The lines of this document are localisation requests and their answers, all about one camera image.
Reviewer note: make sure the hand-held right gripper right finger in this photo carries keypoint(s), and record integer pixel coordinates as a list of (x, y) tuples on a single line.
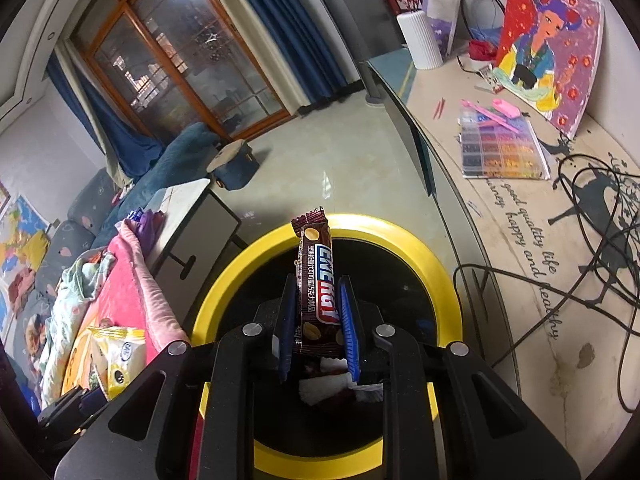
[(348, 332)]

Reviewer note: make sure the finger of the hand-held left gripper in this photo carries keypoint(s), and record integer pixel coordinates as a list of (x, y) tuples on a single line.
[(70, 407)]

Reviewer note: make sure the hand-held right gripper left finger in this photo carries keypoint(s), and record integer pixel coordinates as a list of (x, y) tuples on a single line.
[(284, 332)]

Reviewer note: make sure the brown chocolate bar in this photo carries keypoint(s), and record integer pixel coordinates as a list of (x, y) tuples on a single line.
[(317, 285)]

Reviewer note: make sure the yellow round bin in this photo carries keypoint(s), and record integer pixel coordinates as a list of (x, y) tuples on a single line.
[(400, 246)]

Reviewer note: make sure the white crumpled tissue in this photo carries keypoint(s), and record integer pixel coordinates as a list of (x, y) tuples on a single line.
[(320, 387)]

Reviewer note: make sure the yellow white snack packet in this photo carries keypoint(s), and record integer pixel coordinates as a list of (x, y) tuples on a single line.
[(117, 360)]

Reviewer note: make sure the light floral blanket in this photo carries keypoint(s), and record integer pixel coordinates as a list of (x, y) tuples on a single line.
[(65, 310)]

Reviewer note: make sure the pink plush blanket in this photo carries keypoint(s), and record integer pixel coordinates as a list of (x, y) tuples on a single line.
[(130, 290)]

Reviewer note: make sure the white-top side table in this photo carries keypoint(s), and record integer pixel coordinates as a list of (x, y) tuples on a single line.
[(185, 210)]

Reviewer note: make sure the blue round stool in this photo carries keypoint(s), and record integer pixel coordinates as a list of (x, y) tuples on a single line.
[(235, 167)]

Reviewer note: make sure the purple cloth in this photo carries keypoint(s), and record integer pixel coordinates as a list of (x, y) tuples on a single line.
[(147, 227)]

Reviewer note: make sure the grey patterned sofa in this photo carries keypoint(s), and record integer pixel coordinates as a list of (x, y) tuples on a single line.
[(75, 210)]

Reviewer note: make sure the blue plush sofa throw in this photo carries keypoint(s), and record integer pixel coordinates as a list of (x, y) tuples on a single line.
[(180, 155)]

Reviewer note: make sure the clear bead organiser box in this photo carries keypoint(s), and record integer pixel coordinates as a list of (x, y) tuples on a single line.
[(500, 150)]

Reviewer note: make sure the pink tweezers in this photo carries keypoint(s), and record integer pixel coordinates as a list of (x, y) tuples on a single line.
[(439, 108)]

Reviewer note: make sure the blue curtain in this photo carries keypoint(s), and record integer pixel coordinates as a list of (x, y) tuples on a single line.
[(115, 135), (290, 25)]

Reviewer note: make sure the pink stick tool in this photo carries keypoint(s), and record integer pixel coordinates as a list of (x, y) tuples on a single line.
[(487, 112)]

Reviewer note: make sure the pink small tray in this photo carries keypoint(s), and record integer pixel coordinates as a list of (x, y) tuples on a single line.
[(506, 108)]

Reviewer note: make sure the wooden framed glass door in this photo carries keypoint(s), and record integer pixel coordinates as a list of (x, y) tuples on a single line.
[(200, 60)]

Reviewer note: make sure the small printed card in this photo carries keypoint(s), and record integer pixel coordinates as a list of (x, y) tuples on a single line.
[(490, 79)]

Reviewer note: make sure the white ribbed vase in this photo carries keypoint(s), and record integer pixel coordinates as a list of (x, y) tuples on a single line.
[(421, 40)]

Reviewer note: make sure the small purple picture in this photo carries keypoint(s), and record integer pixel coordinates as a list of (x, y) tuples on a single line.
[(445, 20)]

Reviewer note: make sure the colourful figure painting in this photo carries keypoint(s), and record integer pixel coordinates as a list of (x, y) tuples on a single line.
[(550, 50)]

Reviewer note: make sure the colourful wall poster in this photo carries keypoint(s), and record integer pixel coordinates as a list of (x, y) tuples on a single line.
[(22, 240)]

